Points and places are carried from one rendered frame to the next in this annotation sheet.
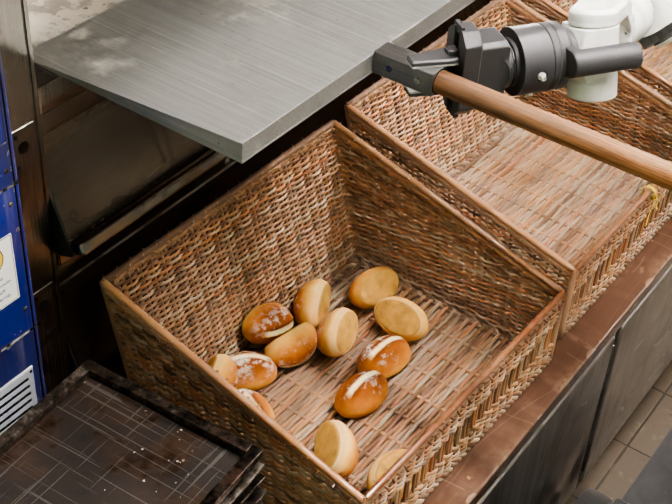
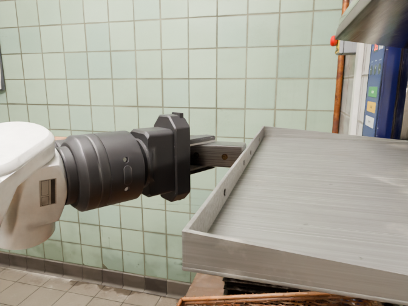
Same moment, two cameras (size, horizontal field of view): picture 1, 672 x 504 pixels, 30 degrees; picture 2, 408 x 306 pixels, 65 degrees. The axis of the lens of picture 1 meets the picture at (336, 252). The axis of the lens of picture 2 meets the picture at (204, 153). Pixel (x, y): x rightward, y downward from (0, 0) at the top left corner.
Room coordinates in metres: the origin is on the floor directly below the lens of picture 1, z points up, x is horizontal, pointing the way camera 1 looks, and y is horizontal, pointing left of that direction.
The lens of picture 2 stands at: (1.80, -0.23, 1.30)
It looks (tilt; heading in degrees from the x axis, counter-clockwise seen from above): 12 degrees down; 162
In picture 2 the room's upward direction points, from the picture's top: straight up
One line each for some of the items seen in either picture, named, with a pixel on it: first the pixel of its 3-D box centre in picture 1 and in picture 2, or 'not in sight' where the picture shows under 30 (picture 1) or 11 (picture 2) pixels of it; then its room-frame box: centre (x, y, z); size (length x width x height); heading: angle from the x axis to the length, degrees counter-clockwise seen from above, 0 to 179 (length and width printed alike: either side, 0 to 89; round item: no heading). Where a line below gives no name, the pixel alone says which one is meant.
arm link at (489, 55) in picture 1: (496, 64); (140, 162); (1.39, -0.19, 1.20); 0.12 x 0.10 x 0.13; 112
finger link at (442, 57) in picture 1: (432, 56); (195, 137); (1.36, -0.10, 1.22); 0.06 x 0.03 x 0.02; 112
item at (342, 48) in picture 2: not in sight; (347, 40); (0.77, 0.67, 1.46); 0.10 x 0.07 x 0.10; 147
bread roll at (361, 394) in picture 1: (362, 390); not in sight; (1.37, -0.06, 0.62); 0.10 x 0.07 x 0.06; 139
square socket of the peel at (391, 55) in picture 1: (409, 68); (214, 153); (1.37, -0.08, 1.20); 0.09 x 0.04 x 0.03; 57
